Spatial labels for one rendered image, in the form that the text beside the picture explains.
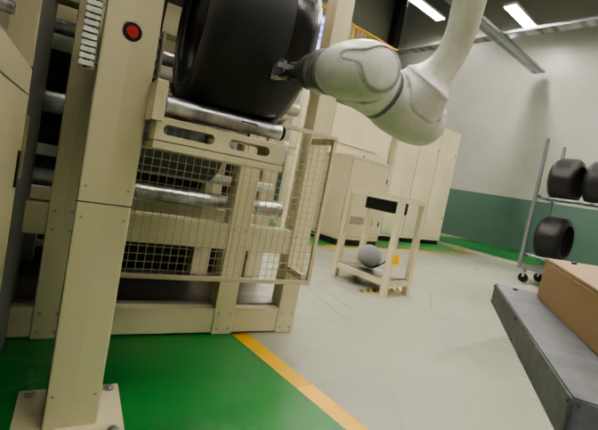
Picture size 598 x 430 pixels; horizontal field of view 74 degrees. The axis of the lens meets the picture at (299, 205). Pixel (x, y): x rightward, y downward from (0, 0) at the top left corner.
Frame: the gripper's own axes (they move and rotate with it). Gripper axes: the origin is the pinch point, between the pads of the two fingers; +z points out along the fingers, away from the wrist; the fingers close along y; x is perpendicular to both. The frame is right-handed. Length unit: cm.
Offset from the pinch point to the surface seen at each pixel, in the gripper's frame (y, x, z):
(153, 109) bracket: 26.5, 16.2, 6.4
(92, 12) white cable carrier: 42.1, -2.6, 22.9
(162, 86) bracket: 25.4, 10.5, 7.1
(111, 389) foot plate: 22, 105, 22
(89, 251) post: 35, 55, 13
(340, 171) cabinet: -274, 50, 359
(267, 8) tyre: 6.0, -13.6, 2.1
